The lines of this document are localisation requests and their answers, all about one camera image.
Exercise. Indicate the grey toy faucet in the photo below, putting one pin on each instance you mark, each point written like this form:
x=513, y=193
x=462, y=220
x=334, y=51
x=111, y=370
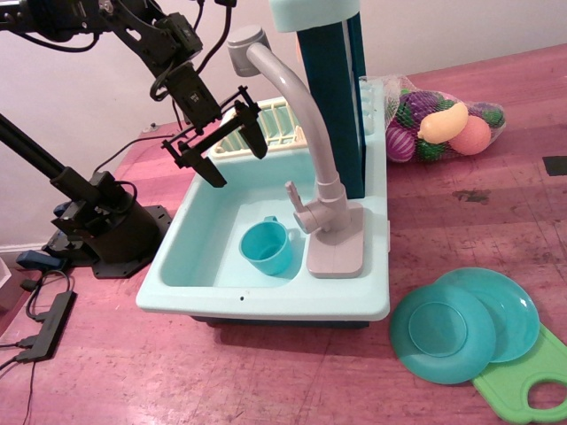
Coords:
x=334, y=224

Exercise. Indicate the yellow toy mango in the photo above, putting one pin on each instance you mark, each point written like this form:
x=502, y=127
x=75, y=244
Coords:
x=439, y=127

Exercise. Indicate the green cutting board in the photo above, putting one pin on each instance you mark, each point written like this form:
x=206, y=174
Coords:
x=506, y=386

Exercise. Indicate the mesh bag of toy fruit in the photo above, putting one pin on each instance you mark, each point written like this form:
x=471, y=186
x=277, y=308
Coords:
x=395, y=106

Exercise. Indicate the rear teal plate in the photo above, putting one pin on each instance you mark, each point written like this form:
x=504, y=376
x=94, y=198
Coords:
x=515, y=317

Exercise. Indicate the cream dish rack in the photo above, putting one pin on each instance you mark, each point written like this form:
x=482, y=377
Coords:
x=279, y=126

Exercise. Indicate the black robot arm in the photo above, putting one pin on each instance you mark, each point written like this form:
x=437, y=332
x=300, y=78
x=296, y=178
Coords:
x=102, y=226

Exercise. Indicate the dark blue water tank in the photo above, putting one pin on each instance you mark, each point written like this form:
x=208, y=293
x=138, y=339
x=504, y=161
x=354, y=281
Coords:
x=330, y=43

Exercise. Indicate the teal plate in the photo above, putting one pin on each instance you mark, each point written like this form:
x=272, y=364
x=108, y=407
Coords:
x=515, y=317
x=443, y=334

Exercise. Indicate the black tape patch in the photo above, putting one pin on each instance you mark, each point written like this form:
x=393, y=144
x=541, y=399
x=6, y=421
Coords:
x=555, y=165

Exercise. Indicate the teal plastic cup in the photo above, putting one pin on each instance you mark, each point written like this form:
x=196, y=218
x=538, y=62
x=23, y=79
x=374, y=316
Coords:
x=267, y=247

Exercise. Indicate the orange toy fruit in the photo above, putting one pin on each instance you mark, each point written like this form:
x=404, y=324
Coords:
x=474, y=138

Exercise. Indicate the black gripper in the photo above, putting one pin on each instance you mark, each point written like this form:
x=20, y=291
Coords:
x=200, y=109

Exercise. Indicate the blue clamp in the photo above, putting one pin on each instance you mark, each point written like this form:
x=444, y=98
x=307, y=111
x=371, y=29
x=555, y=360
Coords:
x=33, y=260

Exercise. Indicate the light blue toy sink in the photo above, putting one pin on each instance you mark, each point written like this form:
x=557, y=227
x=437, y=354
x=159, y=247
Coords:
x=238, y=253

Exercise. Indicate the front teal plate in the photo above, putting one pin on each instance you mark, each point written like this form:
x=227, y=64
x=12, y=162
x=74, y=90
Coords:
x=443, y=334

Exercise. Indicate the black usb hub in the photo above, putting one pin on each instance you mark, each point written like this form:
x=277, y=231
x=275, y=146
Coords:
x=43, y=346

